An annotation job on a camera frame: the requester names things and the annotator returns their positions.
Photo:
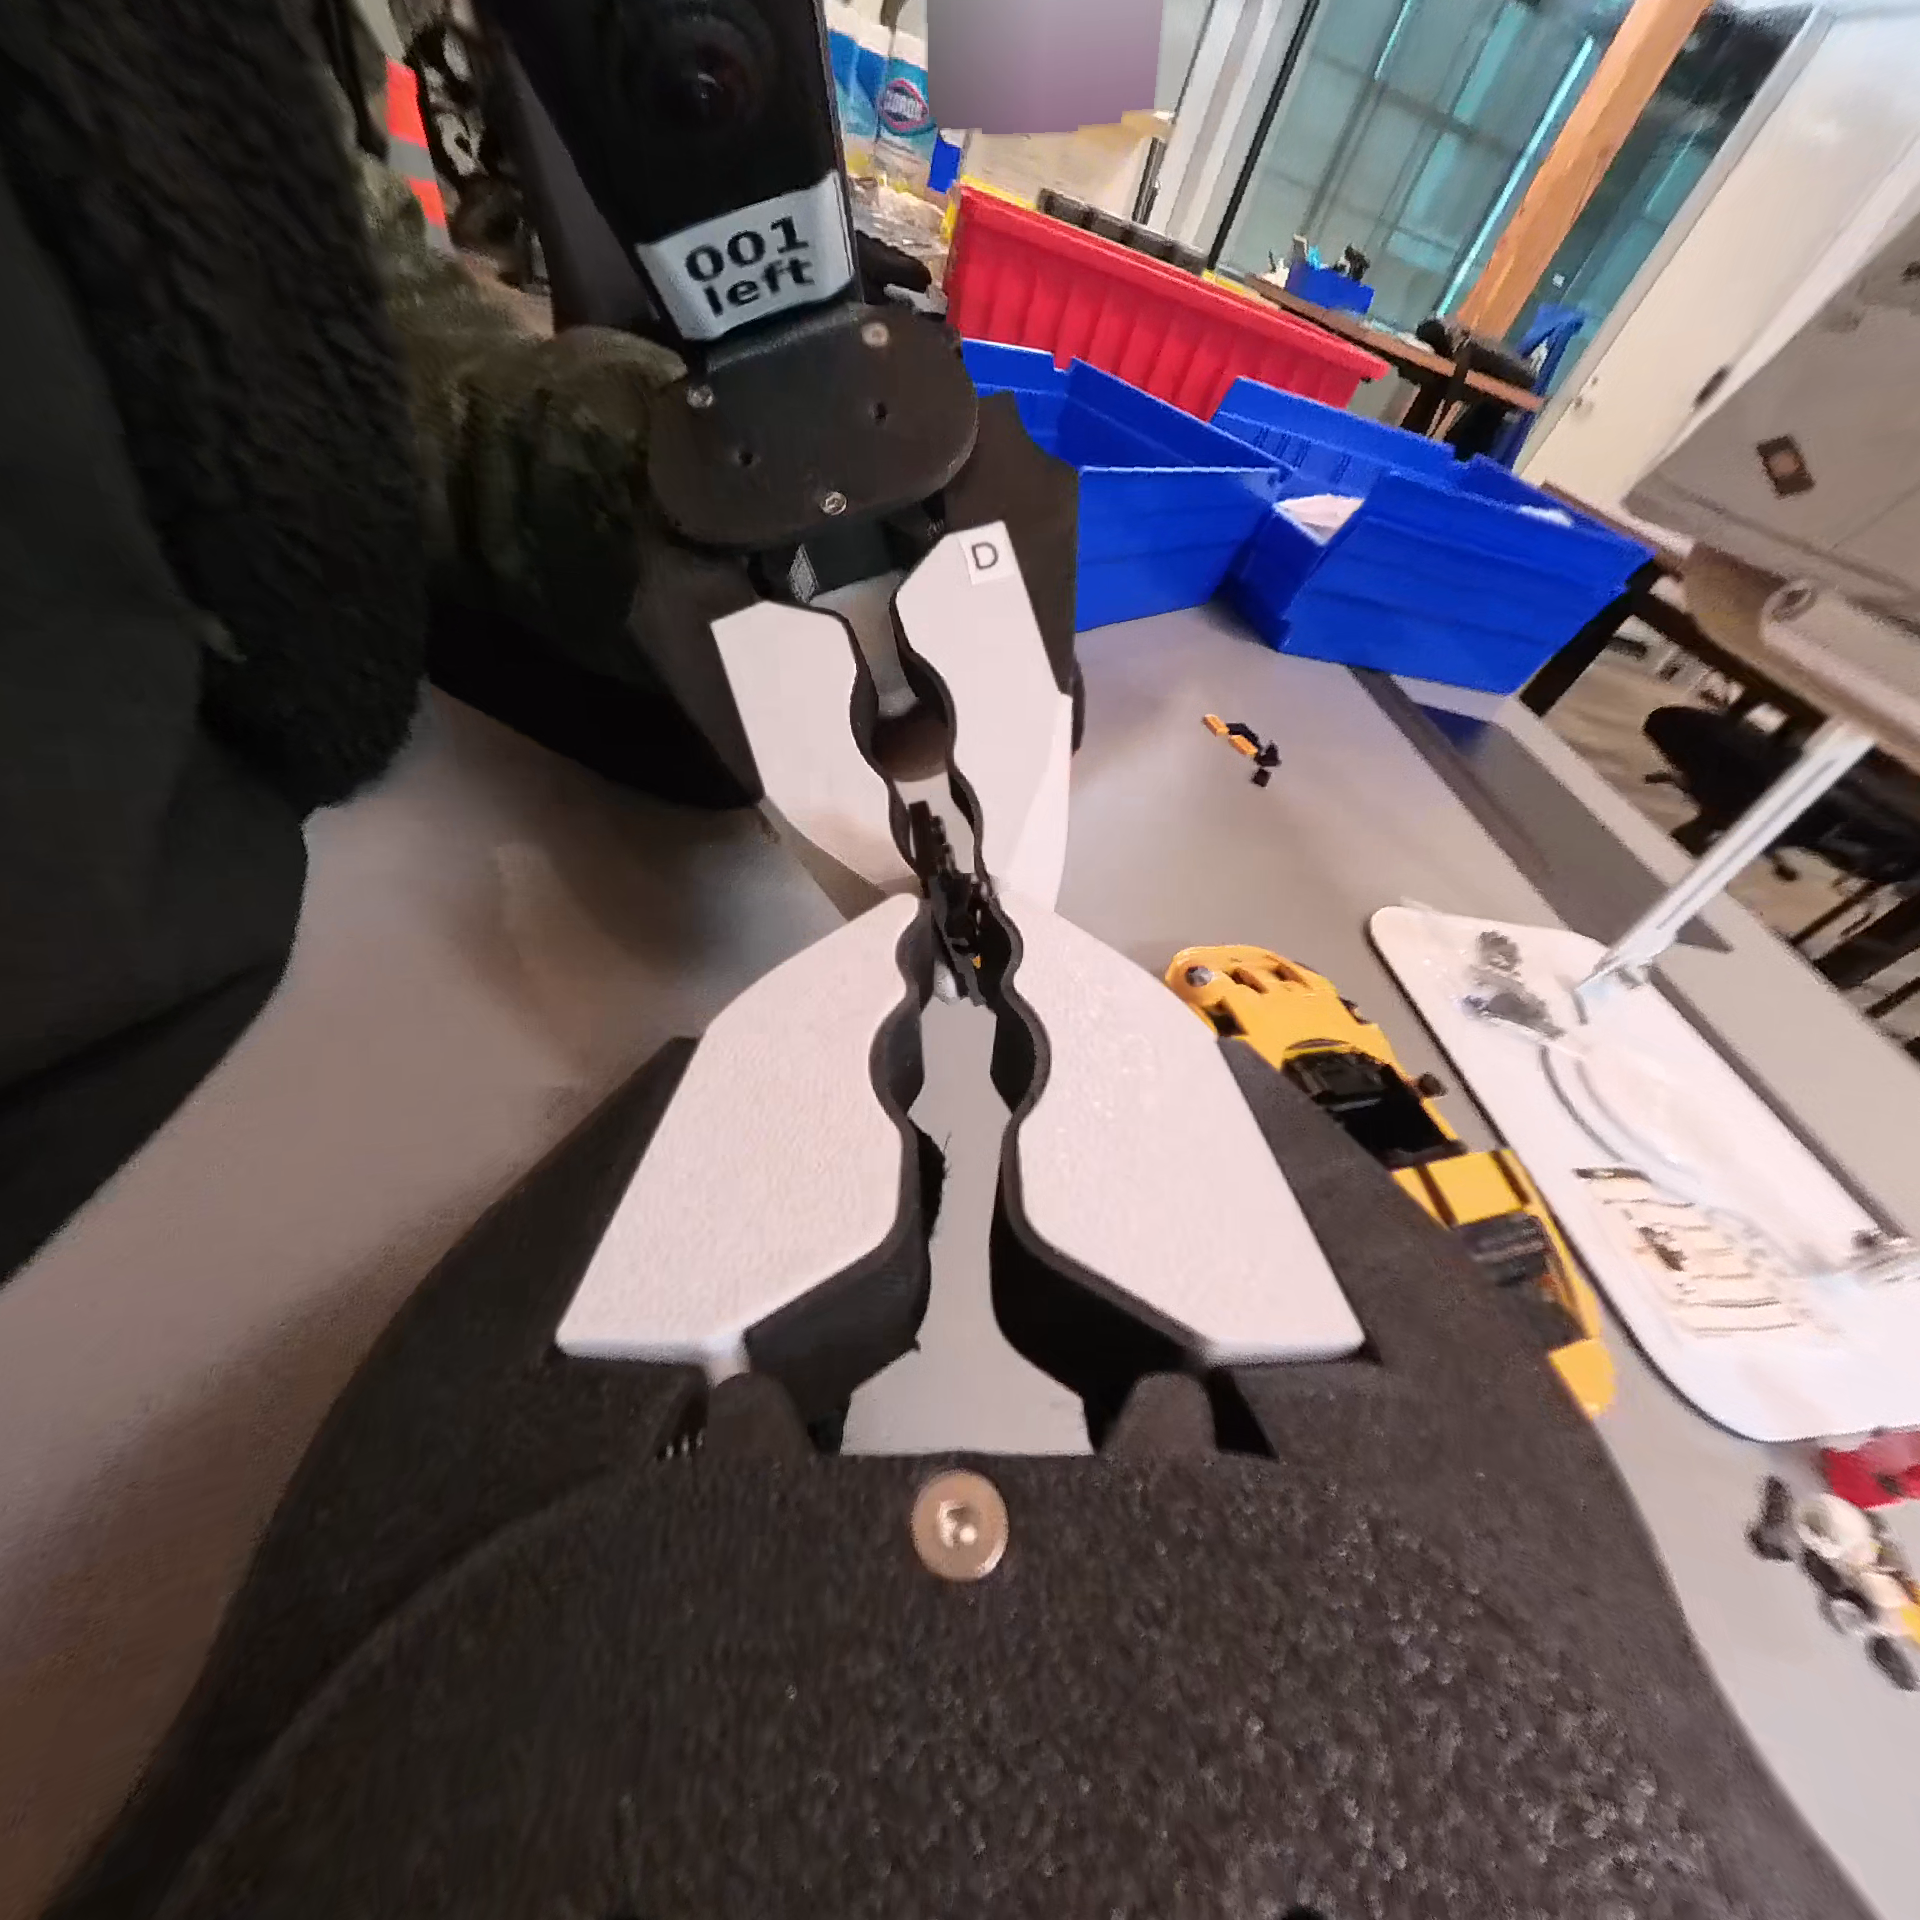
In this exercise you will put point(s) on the pile of mixed lego pieces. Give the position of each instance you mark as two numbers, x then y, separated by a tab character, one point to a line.
1837	1561

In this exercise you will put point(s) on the white book stand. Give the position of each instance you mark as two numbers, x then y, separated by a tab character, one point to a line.
1770	1349

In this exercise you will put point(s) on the sticker sheet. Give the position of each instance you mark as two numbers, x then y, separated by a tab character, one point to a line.
1710	1260

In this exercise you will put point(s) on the small blue tray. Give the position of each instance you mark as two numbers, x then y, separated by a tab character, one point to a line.
1328	285

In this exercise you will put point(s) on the blue plastic bin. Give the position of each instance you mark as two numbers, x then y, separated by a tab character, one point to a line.
1155	510
1440	599

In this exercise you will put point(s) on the white paper sheets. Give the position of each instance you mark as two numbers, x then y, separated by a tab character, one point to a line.
1318	514

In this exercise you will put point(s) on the red plastic bin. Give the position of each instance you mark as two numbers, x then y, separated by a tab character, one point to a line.
1141	301

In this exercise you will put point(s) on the yellow lego car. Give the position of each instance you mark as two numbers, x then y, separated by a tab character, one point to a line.
1275	1004

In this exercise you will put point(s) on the black office chair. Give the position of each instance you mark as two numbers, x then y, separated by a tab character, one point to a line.
1723	781

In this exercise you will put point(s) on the pile of yellow black bricks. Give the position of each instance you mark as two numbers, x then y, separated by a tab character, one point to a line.
1243	743

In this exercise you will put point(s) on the grey office desk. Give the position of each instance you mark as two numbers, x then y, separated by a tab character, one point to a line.
1410	353

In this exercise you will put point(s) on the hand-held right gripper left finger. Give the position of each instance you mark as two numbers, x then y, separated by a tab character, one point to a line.
749	1185

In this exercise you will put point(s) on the white blue label canister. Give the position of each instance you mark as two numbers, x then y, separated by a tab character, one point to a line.
905	106
848	91

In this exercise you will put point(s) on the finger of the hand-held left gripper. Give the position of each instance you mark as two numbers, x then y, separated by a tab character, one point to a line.
795	722
997	675

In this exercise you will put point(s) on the black lego plate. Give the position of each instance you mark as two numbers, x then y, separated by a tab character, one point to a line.
944	902

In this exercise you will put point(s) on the orange striped object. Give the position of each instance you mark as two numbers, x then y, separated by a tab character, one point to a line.
411	137

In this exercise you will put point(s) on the lego instruction booklet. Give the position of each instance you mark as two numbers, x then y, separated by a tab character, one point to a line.
1845	435

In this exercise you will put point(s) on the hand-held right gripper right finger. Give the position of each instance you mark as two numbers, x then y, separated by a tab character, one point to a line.
1184	1202

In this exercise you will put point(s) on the red lego minifigure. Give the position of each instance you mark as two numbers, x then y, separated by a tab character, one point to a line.
1875	1471

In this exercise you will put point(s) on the clear bag of black parts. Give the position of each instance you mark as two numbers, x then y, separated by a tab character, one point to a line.
1506	983

